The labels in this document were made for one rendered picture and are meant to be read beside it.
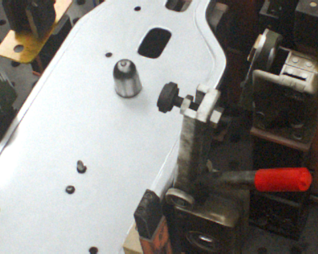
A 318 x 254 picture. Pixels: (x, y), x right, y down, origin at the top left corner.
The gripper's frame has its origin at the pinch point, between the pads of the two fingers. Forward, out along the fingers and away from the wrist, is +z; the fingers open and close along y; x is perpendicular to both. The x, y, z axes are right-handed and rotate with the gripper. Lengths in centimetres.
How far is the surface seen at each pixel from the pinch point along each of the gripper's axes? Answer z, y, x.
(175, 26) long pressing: 27.4, -1.6, -23.4
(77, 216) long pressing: 27.5, -2.4, 6.0
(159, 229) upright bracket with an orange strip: 12.4, -16.2, 10.1
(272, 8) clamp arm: 27.1, -12.4, -30.6
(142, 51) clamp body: 56, 14, -38
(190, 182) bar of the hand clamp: 17.9, -15.3, 2.0
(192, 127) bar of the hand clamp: 7.5, -16.2, 2.1
